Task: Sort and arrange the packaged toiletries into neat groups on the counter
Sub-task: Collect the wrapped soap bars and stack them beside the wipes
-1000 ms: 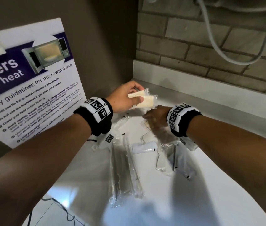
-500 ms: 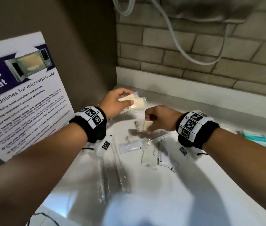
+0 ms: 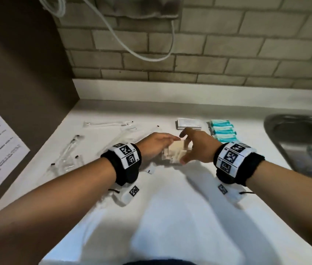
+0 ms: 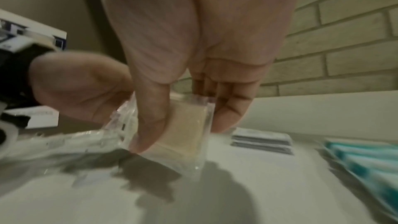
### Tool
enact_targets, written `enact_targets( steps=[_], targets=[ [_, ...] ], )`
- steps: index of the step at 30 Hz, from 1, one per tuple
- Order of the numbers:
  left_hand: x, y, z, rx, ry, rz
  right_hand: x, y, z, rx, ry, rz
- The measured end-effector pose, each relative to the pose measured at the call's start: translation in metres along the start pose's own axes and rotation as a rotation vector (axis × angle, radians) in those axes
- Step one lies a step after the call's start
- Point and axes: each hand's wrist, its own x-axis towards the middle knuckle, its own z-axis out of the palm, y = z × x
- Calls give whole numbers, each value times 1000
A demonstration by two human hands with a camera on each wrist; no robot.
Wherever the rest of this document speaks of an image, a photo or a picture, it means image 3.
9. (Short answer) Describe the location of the person's left hand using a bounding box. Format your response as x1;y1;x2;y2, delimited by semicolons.
135;132;181;170

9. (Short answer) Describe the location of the person's right hand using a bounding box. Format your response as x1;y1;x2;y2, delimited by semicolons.
178;127;223;166

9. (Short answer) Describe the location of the stack of white sachets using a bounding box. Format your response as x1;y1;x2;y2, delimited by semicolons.
175;117;204;131

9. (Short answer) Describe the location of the clear plastic packets pile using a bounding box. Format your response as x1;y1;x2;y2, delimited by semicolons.
50;154;85;174

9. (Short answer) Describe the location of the person's left forearm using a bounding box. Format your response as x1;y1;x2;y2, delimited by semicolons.
0;157;117;265

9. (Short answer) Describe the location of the person's right forearm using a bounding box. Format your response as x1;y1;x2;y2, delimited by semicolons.
245;160;312;261

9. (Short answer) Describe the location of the person's dark shirt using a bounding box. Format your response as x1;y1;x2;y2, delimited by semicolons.
123;258;198;265

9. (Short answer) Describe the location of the black right wristband with markers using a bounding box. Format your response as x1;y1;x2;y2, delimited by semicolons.
213;142;266;187

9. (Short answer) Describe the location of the white backsplash upstand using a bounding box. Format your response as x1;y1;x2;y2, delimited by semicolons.
72;78;312;112

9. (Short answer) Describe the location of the stainless steel sink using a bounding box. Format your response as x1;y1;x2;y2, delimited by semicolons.
263;113;312;187

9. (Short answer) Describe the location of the dark brown side panel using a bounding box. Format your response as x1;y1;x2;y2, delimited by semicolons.
0;0;81;224

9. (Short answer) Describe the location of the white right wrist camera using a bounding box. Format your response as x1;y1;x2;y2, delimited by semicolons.
215;182;248;204

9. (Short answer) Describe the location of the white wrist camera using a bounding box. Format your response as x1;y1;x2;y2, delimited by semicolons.
215;182;248;204
113;182;141;205

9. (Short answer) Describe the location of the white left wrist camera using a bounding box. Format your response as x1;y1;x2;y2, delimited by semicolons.
113;182;141;205

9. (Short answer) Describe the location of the white power cable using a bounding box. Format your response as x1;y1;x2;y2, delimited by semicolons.
37;0;176;63

